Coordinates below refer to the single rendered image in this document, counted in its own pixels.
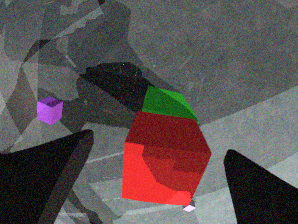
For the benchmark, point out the red block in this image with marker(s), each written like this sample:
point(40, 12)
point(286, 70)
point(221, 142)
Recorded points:
point(164, 158)

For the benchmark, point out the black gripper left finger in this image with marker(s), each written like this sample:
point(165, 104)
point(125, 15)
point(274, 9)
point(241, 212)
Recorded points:
point(35, 182)

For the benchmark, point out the small purple cube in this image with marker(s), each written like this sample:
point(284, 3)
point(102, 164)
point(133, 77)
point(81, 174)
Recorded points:
point(50, 110)

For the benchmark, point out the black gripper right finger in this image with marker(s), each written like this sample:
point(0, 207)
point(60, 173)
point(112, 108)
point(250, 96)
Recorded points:
point(258, 196)

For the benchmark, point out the green block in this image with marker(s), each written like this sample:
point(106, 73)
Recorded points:
point(166, 94)
point(166, 107)

